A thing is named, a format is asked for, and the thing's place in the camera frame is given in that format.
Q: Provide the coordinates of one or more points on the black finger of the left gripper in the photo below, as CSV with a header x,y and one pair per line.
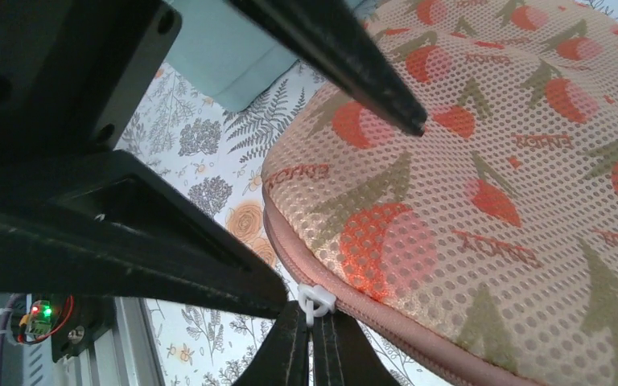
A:
x,y
344,356
282,359

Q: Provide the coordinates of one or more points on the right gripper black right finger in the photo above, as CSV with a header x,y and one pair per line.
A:
x,y
328,36

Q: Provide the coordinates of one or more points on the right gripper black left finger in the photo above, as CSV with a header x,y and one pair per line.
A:
x,y
107,225

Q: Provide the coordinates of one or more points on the white zipper pull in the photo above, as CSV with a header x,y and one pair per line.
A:
x,y
315,301

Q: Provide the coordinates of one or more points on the peach floral mesh laundry bag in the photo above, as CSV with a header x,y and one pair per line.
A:
x,y
474,186

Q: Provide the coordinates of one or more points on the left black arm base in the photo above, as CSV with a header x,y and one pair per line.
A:
x,y
58,325

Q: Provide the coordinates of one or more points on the light blue plastic bin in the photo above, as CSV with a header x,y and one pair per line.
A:
x,y
224,55

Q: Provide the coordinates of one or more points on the floral patterned table mat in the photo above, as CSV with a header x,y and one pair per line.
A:
x,y
202,176

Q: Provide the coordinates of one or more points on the aluminium front rail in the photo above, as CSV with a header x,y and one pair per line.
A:
x,y
105,342

